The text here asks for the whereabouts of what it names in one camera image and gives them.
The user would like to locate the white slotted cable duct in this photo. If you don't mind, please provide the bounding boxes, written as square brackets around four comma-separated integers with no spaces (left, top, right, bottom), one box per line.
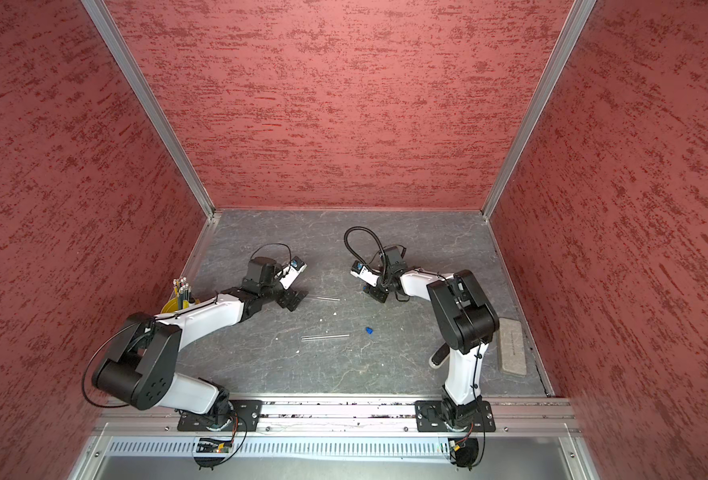
[104,436,450,462]

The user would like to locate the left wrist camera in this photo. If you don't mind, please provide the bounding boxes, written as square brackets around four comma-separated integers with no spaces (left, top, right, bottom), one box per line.
[277,256,307,290]

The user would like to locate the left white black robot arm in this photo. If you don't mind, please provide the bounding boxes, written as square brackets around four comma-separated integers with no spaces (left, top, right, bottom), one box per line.
[91,256,307,431]

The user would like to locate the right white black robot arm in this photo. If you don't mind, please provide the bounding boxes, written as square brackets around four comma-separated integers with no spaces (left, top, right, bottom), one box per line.
[350,247,500,431]

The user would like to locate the grey sponge block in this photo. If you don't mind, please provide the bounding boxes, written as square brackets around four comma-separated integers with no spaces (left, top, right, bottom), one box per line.
[498,318,527,377]

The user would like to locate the yellow cup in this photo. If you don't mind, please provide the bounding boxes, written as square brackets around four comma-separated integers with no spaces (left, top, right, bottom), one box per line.
[161,297,191,314]

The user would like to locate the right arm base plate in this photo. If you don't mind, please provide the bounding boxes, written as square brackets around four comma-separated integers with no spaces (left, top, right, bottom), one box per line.
[414,399,496,433]

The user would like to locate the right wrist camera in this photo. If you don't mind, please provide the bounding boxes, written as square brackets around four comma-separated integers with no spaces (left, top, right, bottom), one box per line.
[350,261,381,287]

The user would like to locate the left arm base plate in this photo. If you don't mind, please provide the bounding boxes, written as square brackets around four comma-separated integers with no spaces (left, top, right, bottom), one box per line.
[177,399,263,434]

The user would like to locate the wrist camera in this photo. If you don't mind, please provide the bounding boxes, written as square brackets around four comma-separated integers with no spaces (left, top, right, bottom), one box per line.
[277,256,307,290]
[350,261,381,287]

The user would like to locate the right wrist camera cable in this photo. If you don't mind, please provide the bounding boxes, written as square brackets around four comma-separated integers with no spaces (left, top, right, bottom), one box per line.
[343,226,388,271]

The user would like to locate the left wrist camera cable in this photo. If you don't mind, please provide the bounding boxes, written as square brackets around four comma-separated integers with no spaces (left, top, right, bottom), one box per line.
[249,242,293,265]

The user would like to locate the aluminium front rail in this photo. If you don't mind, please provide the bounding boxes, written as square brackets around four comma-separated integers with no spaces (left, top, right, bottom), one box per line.
[92,394,580,437]

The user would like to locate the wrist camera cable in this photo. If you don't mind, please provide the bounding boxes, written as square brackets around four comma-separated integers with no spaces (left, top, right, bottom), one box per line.
[249,242,293,265]
[343,226,388,271]

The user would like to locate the pens in cup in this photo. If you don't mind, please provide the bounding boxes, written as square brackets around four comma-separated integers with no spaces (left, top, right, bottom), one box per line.
[174,277,195,311]

